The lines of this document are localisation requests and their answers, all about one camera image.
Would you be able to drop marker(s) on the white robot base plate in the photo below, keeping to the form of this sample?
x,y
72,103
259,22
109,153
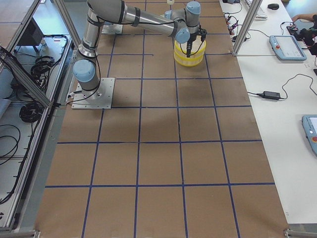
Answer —
x,y
101,99

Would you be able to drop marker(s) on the aluminium frame rail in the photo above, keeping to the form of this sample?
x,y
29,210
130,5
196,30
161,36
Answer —
x,y
24,78

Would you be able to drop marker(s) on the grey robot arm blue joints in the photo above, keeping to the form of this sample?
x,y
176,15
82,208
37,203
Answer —
x,y
178,24

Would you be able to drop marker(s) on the black computer mouse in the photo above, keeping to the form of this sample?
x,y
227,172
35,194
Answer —
x,y
273,6

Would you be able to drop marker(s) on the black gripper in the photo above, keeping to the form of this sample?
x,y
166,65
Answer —
x,y
192,37

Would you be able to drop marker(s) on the aluminium frame post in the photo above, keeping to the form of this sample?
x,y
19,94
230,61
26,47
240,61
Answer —
x,y
246,26

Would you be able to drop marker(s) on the blue teach pendant tablet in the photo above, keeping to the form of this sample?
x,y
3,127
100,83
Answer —
x,y
287,48

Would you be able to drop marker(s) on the black power adapter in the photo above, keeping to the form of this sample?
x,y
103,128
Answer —
x,y
270,95

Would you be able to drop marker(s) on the yellow steamer layer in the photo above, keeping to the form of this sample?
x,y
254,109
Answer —
x,y
198,49
188,62

